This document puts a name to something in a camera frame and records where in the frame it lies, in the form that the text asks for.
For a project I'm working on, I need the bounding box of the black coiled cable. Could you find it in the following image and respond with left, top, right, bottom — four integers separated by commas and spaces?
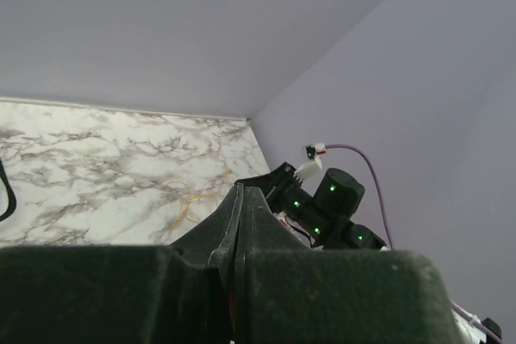
0, 158, 17, 222

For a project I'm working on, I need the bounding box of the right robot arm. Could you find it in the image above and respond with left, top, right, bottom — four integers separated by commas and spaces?
236, 160, 387, 251

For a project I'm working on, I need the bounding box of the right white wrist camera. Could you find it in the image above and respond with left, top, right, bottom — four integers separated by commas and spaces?
294, 143, 327, 183

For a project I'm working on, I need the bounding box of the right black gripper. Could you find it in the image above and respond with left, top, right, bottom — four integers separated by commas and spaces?
235, 162, 322, 239

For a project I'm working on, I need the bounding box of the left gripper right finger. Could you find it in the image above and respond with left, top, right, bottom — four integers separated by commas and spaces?
233, 187, 460, 343

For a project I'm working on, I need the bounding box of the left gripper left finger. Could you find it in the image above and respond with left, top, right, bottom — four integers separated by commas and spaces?
1, 189, 243, 343

